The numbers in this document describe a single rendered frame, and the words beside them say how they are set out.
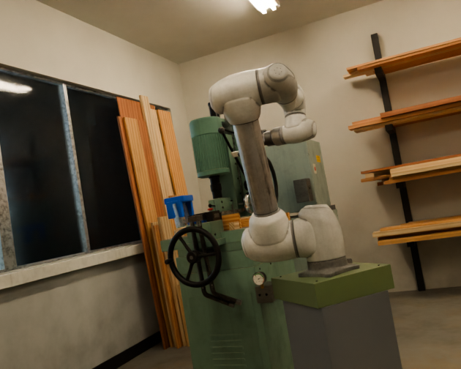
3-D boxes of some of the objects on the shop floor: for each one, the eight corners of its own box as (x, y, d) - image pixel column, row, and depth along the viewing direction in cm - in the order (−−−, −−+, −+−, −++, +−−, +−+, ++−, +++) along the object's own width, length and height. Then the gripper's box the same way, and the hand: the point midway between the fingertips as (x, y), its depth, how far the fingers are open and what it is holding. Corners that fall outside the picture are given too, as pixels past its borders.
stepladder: (202, 365, 327) (159, 199, 338) (217, 353, 351) (176, 198, 362) (223, 361, 321) (178, 193, 332) (237, 349, 345) (195, 192, 356)
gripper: (273, 159, 227) (232, 168, 236) (279, 128, 244) (242, 137, 253) (267, 147, 222) (226, 156, 231) (274, 116, 240) (236, 126, 249)
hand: (236, 146), depth 242 cm, fingers open, 13 cm apart
